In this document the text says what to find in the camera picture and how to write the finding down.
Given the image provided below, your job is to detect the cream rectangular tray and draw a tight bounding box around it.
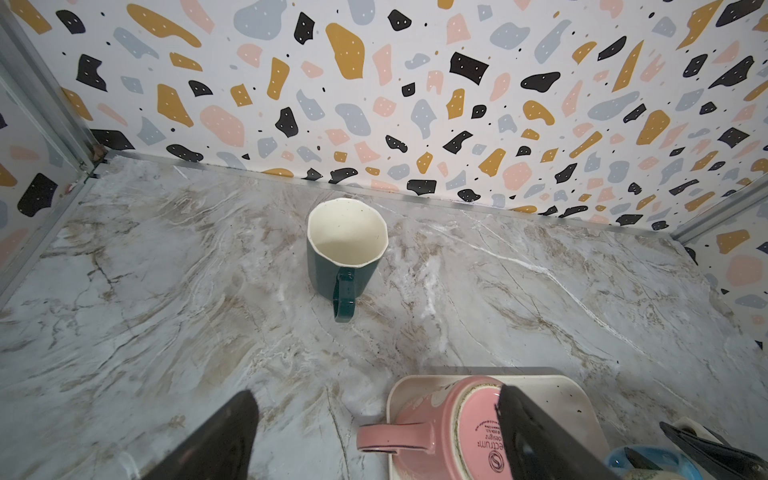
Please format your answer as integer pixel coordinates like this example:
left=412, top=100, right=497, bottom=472
left=385, top=373, right=608, bottom=479

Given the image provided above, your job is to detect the aluminium corner post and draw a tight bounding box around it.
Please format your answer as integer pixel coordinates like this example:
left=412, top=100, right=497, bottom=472
left=671, top=175, right=767, bottom=244
left=1, top=3, right=107, bottom=179

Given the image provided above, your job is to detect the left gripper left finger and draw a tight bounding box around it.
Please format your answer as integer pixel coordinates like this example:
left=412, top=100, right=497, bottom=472
left=145, top=390, right=259, bottom=480

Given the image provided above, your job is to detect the dark green mug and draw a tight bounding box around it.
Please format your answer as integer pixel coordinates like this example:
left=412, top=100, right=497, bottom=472
left=306, top=198, right=389, bottom=323

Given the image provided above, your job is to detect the light blue butterfly mug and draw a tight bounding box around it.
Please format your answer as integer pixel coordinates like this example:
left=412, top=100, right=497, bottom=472
left=605, top=445, right=703, bottom=480

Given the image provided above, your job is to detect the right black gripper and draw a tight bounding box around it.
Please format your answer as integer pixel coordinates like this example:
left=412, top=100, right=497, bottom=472
left=659, top=419, right=767, bottom=480

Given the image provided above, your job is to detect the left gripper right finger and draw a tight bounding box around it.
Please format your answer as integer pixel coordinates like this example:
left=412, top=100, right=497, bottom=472
left=496, top=384, right=617, bottom=480

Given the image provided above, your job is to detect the right aluminium corner post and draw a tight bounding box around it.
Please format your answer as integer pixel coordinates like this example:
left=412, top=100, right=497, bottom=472
left=671, top=175, right=767, bottom=244

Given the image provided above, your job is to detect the pink patterned mug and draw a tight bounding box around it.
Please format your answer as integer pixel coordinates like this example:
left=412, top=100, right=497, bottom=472
left=356, top=376, right=513, bottom=479

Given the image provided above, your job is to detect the left aluminium corner post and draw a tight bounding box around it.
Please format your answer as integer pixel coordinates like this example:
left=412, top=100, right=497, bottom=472
left=1, top=3, right=107, bottom=179

